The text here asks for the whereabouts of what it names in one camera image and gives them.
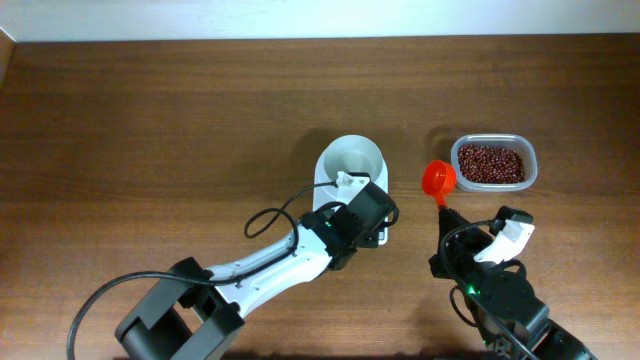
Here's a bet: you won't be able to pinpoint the white round bowl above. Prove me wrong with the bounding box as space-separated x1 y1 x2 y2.
314 135 389 192

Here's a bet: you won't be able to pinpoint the white digital kitchen scale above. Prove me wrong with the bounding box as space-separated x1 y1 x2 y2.
310 149 390 246

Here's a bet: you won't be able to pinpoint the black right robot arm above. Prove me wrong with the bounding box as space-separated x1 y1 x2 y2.
429 206 594 359

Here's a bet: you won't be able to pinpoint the red beans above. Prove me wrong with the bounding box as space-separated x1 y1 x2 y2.
457 145 526 184

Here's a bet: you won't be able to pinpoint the clear plastic container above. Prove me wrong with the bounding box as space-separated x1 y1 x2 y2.
450 134 538 192

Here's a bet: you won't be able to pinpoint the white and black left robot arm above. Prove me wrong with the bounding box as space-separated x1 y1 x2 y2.
115 184 399 359

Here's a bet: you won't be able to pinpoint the orange plastic measuring scoop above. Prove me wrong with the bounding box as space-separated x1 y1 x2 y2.
421 160 457 208

